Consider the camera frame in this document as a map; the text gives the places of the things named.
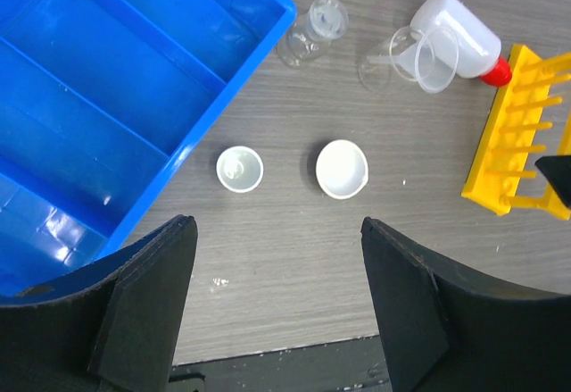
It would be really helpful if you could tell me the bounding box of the white evaporating dish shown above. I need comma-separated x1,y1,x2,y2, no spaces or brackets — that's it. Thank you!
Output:
315,139,369,200

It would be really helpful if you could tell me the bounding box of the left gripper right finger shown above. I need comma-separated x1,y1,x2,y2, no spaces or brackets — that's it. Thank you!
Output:
361,218,570,391

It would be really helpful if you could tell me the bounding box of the white squeeze bottle red cap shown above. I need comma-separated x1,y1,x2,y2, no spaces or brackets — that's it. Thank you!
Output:
410,0,512,88

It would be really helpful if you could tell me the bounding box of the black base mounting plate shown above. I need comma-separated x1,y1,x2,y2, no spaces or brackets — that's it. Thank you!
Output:
167,336,393,391

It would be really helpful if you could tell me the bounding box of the small clear glass flask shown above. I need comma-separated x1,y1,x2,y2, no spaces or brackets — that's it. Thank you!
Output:
276,0,349,68

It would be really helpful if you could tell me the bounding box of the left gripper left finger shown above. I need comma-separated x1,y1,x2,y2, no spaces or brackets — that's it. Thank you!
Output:
1,215,197,391

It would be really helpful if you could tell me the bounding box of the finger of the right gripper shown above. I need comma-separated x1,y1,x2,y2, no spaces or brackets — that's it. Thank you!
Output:
534,154,571,208

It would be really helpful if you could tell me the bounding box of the blue plastic divided bin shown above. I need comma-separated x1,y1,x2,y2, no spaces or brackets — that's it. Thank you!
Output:
1,0,296,296

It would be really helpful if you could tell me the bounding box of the yellow test tube rack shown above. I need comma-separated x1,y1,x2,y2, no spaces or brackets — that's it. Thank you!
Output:
461,45,570,221

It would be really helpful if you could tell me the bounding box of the clear plastic beaker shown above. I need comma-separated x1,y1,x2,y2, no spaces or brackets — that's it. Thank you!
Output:
358,24,460,96

